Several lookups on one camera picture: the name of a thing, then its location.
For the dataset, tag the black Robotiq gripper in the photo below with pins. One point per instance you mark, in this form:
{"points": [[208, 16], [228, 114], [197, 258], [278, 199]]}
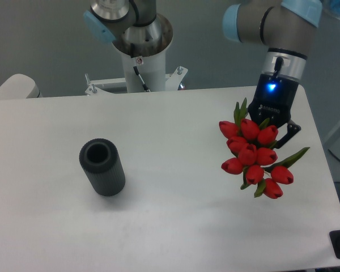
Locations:
{"points": [[273, 99]]}

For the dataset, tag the red tulip bouquet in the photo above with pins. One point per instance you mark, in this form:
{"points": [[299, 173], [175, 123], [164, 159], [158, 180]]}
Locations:
{"points": [[254, 154]]}

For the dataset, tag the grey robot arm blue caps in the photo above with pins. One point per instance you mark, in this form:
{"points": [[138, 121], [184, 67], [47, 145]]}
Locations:
{"points": [[287, 28]]}

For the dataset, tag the black ribbed cylindrical vase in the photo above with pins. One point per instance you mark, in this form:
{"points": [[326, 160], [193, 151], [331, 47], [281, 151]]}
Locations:
{"points": [[101, 163]]}

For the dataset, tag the white chair back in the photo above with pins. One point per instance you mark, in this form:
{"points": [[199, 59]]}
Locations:
{"points": [[19, 86]]}

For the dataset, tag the white pedestal base brackets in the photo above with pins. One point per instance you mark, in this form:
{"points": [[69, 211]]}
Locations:
{"points": [[171, 82]]}

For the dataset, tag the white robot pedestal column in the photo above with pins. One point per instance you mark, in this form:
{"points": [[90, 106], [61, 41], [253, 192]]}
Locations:
{"points": [[143, 49]]}

